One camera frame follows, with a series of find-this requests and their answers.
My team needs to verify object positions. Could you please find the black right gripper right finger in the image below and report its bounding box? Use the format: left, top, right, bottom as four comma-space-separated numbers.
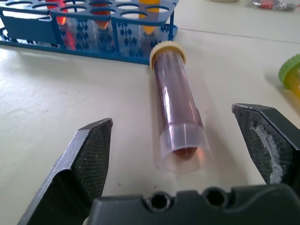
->
231, 103, 300, 186

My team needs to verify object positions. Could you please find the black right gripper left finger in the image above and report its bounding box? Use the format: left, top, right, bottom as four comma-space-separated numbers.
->
17, 118, 114, 225

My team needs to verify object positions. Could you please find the yellow tube with green cap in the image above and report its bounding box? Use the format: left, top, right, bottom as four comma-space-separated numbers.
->
278, 53, 300, 100

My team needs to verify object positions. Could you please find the purple tube with cream cap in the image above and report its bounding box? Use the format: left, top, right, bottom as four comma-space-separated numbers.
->
149, 41, 211, 173

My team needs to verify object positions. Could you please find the blue tube rack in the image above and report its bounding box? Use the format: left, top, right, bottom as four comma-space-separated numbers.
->
0, 0, 180, 66

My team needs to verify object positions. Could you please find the red tube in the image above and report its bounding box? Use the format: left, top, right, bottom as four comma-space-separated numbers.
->
44, 0, 78, 50

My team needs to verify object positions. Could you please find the red-orange tube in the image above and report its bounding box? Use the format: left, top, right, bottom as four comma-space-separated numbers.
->
90, 0, 113, 31

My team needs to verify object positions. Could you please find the orange tube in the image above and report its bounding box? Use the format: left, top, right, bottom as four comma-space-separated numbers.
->
137, 0, 161, 35

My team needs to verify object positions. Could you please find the clear bag with red items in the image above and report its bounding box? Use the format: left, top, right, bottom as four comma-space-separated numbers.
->
245, 0, 297, 12

